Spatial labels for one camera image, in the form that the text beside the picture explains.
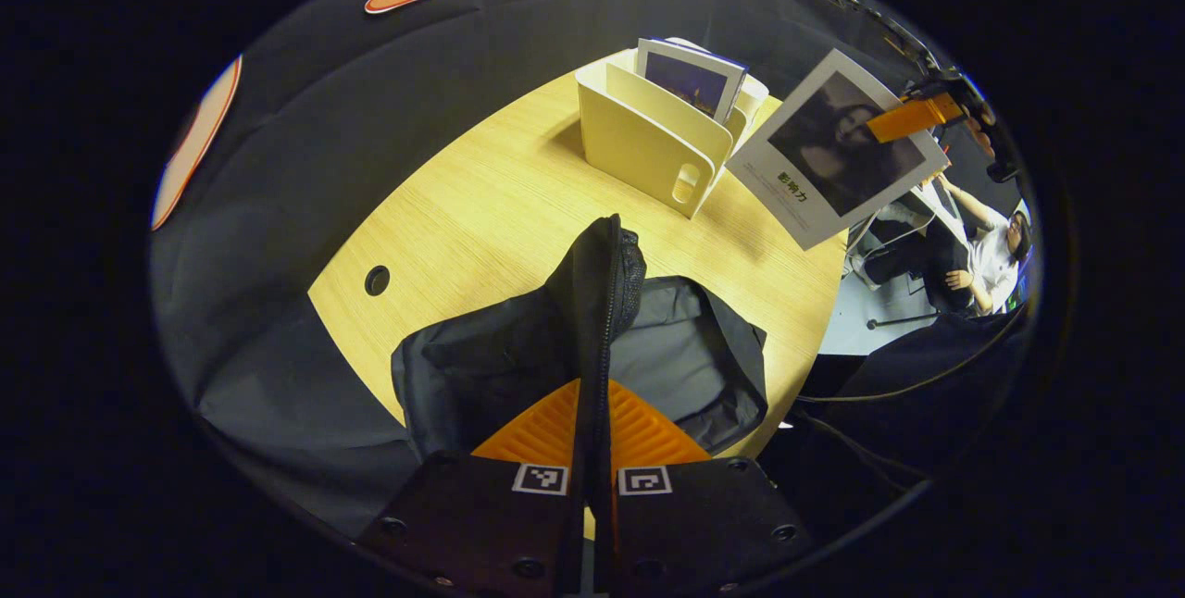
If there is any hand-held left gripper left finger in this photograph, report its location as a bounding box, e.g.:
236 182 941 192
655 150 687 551
356 379 582 597

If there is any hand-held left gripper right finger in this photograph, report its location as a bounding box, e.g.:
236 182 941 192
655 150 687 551
606 380 817 598

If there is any portrait cover book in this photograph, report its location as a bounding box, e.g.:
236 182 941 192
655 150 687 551
725 48 953 252

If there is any black schoolbag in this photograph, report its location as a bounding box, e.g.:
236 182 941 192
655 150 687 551
391 214 769 580

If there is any blue cover book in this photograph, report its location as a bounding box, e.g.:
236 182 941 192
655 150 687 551
636 37 749 125

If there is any white bookshelf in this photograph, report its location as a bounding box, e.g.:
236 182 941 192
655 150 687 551
574 38 771 220

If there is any person's dark clothing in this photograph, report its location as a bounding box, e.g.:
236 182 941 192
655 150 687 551
768 311 1030 543

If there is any black backdrop cloth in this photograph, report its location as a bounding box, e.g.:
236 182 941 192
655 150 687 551
148 0 936 543

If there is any black cable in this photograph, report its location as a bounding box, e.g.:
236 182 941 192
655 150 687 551
794 316 1030 405

